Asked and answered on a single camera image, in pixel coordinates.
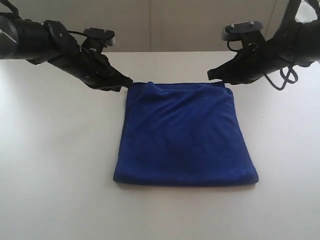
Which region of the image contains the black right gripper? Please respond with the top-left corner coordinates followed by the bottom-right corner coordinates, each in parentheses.
top-left (207, 22), bottom-right (308, 85)

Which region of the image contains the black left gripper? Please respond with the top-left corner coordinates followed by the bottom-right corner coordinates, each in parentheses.
top-left (42, 20), bottom-right (133, 92)

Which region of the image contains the blue towel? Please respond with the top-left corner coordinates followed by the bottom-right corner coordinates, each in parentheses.
top-left (113, 82), bottom-right (259, 187)

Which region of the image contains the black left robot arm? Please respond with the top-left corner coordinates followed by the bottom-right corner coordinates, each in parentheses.
top-left (0, 0), bottom-right (133, 92)

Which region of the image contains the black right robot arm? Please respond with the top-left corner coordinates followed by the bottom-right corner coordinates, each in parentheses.
top-left (207, 0), bottom-right (320, 91)

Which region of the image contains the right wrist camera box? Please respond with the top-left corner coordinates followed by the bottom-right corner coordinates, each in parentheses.
top-left (221, 20), bottom-right (266, 45)

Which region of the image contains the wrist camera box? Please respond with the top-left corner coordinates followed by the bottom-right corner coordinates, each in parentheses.
top-left (221, 20), bottom-right (266, 45)
top-left (82, 27), bottom-right (116, 48)

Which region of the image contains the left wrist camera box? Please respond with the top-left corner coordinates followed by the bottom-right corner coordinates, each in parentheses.
top-left (82, 27), bottom-right (116, 48)

